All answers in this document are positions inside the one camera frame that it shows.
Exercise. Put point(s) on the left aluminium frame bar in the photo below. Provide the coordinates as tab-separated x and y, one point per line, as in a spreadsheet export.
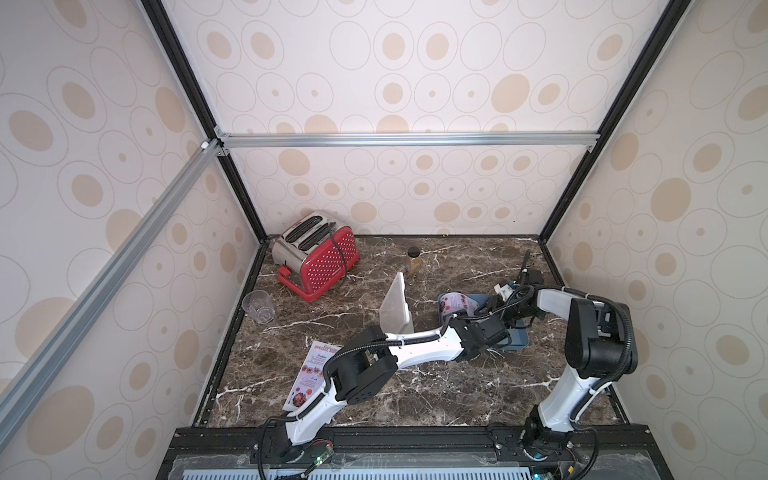
40	371

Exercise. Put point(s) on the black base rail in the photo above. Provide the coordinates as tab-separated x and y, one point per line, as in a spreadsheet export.
609	451

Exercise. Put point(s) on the red polka dot toaster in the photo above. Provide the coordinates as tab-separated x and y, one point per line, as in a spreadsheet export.
314	254

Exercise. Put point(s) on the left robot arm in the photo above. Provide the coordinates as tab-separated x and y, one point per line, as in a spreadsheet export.
360	369

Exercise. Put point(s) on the new menu sheet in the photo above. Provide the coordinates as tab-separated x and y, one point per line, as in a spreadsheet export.
456	303

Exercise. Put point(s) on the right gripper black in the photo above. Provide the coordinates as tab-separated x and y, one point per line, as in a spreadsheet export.
527	280

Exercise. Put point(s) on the small brown spice jar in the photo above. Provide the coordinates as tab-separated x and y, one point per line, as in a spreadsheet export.
415	261

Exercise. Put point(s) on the clear drinking glass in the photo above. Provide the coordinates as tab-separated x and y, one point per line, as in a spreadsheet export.
258	306

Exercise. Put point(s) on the horizontal aluminium frame bar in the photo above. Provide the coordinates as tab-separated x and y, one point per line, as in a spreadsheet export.
426	139

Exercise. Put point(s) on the old pink menu sheet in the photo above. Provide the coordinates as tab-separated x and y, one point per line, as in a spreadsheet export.
310	377

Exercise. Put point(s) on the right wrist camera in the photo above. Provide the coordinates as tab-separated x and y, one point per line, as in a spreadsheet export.
504	291

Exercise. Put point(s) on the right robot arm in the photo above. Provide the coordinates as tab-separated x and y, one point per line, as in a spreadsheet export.
599	349

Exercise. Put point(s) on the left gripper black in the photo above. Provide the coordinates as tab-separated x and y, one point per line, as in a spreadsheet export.
464	320

